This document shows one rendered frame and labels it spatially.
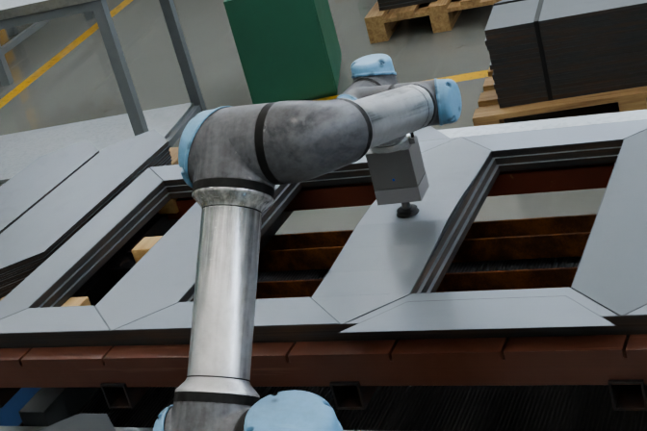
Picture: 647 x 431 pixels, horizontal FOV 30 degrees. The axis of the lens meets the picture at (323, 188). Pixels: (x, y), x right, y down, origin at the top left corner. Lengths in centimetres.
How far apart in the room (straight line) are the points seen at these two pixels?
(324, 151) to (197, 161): 18
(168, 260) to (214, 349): 75
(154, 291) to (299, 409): 75
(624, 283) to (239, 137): 63
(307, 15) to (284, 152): 410
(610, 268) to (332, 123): 54
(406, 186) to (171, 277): 47
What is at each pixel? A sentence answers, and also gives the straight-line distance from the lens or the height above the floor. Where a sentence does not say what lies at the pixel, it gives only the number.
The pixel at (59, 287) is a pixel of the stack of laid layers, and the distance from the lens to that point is 245.
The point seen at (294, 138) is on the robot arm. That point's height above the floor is 124.
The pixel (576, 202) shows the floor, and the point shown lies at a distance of 419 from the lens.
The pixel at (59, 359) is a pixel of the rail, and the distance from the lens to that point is 221.
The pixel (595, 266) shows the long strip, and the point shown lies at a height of 86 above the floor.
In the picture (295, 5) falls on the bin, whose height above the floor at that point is 48.
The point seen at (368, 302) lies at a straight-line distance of 199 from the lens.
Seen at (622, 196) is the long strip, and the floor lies 86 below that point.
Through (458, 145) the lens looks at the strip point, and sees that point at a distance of 252.
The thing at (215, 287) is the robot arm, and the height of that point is 108.
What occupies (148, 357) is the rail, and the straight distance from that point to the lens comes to 210.
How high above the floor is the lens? 178
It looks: 22 degrees down
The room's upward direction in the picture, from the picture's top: 15 degrees counter-clockwise
